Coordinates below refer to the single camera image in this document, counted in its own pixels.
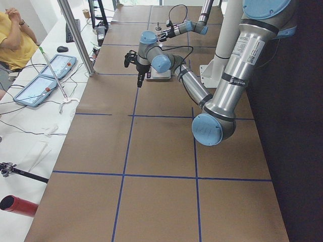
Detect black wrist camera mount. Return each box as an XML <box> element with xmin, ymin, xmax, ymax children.
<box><xmin>124</xmin><ymin>50</ymin><xmax>137</xmax><ymax>68</ymax></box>

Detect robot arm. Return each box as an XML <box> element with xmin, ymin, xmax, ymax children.
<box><xmin>157</xmin><ymin>0</ymin><xmax>213</xmax><ymax>42</ymax></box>
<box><xmin>124</xmin><ymin>1</ymin><xmax>298</xmax><ymax>146</ymax></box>

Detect aluminium frame post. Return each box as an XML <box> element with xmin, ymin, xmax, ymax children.
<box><xmin>57</xmin><ymin>0</ymin><xmax>95</xmax><ymax>77</ymax></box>

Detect blue teach pendant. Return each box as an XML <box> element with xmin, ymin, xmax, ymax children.
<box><xmin>14</xmin><ymin>76</ymin><xmax>57</xmax><ymax>107</ymax></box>
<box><xmin>39</xmin><ymin>53</ymin><xmax>77</xmax><ymax>80</ymax></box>

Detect digital kitchen scale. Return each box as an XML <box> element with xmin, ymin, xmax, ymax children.
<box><xmin>145</xmin><ymin>66</ymin><xmax>171</xmax><ymax>81</ymax></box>

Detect upper blue teach pendant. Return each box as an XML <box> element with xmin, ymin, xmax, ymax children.
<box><xmin>39</xmin><ymin>53</ymin><xmax>77</xmax><ymax>80</ymax></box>

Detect green tipped metal rod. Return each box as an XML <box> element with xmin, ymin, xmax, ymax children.
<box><xmin>39</xmin><ymin>47</ymin><xmax>68</xmax><ymax>102</ymax></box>

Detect black computer mouse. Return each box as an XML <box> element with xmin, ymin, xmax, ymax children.
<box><xmin>57</xmin><ymin>46</ymin><xmax>69</xmax><ymax>53</ymax></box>

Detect person in yellow shirt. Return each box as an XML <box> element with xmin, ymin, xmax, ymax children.
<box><xmin>1</xmin><ymin>8</ymin><xmax>38</xmax><ymax>72</ymax></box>

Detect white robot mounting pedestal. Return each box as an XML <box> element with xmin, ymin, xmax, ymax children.
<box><xmin>199</xmin><ymin>0</ymin><xmax>244</xmax><ymax>89</ymax></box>

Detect blue tape grid lines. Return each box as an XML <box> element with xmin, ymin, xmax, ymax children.
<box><xmin>51</xmin><ymin>5</ymin><xmax>273</xmax><ymax>242</ymax></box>

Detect glass sauce dispenser bottle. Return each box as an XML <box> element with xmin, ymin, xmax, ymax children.
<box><xmin>155</xmin><ymin>22</ymin><xmax>162</xmax><ymax>31</ymax></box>

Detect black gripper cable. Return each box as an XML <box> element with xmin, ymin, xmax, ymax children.
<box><xmin>161</xmin><ymin>4</ymin><xmax>194</xmax><ymax>76</ymax></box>

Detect red cylinder tube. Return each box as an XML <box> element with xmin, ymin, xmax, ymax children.
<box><xmin>1</xmin><ymin>195</ymin><xmax>38</xmax><ymax>217</ymax></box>

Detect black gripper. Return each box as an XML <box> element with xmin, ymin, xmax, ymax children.
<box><xmin>136</xmin><ymin>55</ymin><xmax>151</xmax><ymax>88</ymax></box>
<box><xmin>158</xmin><ymin>25</ymin><xmax>181</xmax><ymax>42</ymax></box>

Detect black keyboard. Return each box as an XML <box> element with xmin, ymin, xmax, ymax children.
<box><xmin>65</xmin><ymin>18</ymin><xmax>81</xmax><ymax>43</ymax></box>

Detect lower blue teach pendant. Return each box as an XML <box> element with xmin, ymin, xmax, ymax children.
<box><xmin>14</xmin><ymin>76</ymin><xmax>57</xmax><ymax>107</ymax></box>

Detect black tripod rod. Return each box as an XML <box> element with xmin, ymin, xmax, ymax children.
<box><xmin>1</xmin><ymin>162</ymin><xmax>49</xmax><ymax>183</ymax></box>

